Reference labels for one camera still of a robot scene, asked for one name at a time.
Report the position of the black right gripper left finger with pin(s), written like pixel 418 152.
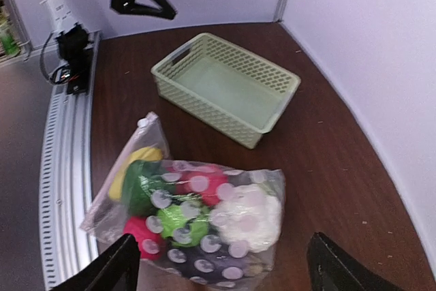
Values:
pixel 115 269

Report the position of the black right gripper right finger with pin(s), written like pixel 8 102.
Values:
pixel 332 268

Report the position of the green toy bell pepper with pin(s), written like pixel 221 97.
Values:
pixel 137 194

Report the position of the purple toy eggplant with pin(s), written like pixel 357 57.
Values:
pixel 212 268

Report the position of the white toy cauliflower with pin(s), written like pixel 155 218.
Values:
pixel 250 215

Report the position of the clear zip top bag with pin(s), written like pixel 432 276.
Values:
pixel 211 224

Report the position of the yellow toy corn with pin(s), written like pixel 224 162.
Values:
pixel 130 169

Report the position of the red toy strawberry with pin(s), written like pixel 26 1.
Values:
pixel 203 180

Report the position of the red toy apple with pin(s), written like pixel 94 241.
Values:
pixel 151 245

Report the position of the green toy cabbage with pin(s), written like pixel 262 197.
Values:
pixel 184 224

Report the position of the green plastic basket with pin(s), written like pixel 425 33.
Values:
pixel 238 93

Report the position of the green drink bottle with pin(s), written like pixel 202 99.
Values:
pixel 7 40

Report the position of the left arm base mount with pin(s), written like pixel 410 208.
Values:
pixel 73 48

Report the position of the aluminium front frame rail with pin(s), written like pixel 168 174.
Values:
pixel 65 182

